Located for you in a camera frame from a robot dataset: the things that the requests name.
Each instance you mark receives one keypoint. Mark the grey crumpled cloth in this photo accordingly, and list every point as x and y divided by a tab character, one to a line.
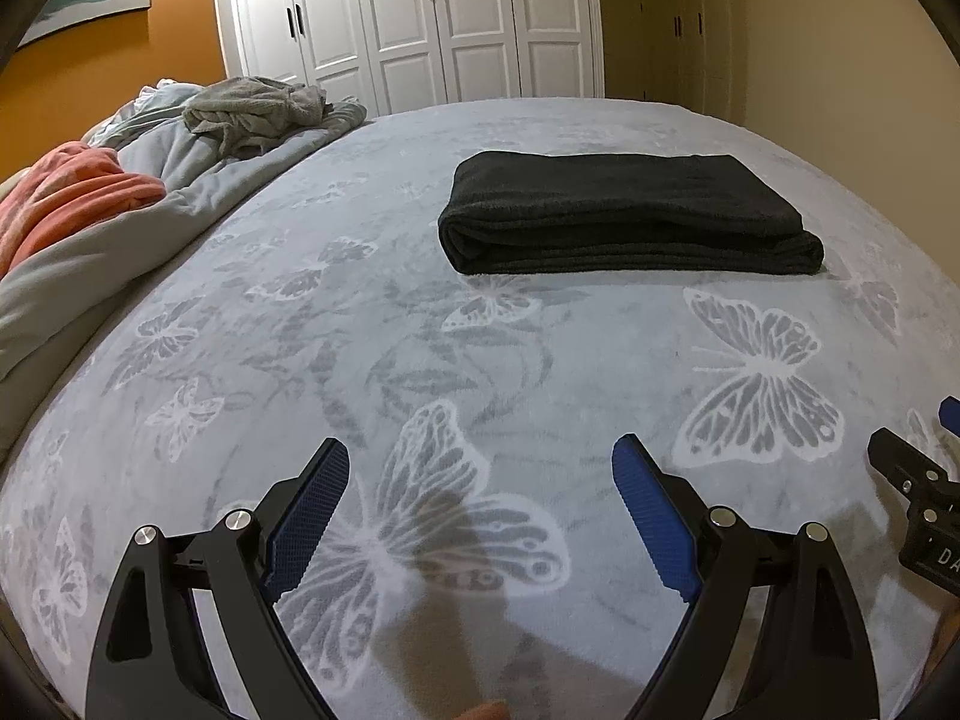
247	109

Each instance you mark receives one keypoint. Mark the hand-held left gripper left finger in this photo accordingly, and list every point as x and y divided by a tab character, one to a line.
311	495

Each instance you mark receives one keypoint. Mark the black pants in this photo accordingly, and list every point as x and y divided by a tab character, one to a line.
622	210

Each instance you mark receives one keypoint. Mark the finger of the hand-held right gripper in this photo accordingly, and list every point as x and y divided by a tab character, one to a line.
900	454
951	418

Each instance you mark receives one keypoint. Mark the light grey duvet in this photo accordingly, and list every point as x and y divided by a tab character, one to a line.
195	165

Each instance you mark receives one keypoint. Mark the white panelled wardrobe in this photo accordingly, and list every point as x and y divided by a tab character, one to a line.
405	15

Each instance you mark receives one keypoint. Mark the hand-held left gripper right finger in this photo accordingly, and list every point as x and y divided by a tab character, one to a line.
652	510

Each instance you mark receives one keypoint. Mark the beige built-in cabinet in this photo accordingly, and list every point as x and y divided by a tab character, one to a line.
660	15

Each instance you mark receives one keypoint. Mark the orange striped blanket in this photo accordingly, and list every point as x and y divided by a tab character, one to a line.
67	195

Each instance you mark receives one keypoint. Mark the grey butterfly print blanket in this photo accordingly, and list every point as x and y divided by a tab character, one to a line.
375	315

